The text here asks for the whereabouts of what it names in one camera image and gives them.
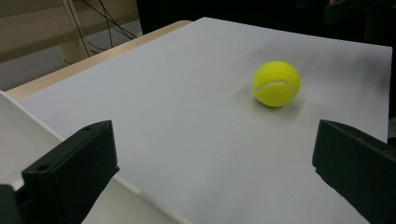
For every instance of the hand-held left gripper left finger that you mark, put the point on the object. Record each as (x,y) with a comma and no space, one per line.
(71,168)

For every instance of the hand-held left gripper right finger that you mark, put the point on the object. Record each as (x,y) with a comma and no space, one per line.
(358,168)

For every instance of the white rectangular tray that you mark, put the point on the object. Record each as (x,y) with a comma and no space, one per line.
(18,133)

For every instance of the yellow tennis ball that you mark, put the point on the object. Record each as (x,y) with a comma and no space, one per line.
(275,84)

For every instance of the light wooden table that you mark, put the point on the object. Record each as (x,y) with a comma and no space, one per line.
(62,73)

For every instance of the white foam board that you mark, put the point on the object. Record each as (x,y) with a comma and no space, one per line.
(186,109)

